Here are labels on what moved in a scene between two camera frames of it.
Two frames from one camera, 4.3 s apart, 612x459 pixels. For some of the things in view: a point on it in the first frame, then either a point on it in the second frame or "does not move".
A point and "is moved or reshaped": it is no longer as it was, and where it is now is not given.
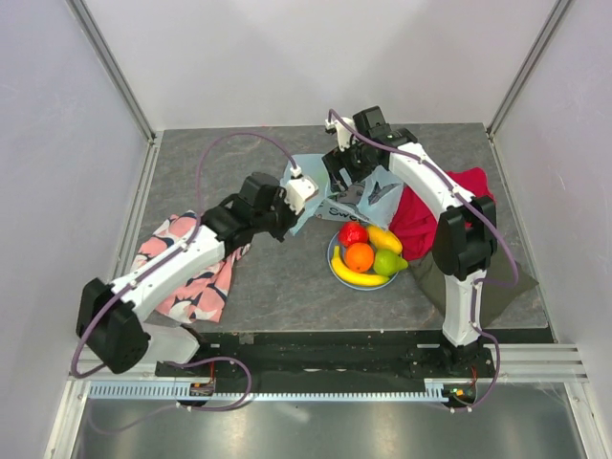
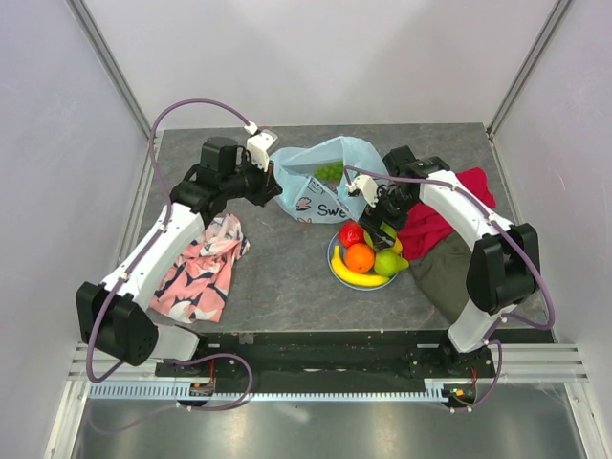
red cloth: (414, 227) does not move
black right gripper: (336, 160) → (374, 216)
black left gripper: (292, 218) → (268, 188)
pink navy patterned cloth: (206, 297) does not move
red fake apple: (351, 232) does not move
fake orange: (360, 257) does not move
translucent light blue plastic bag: (371, 198) is moved or reshaped
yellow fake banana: (353, 277) does not move
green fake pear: (387, 263) does not move
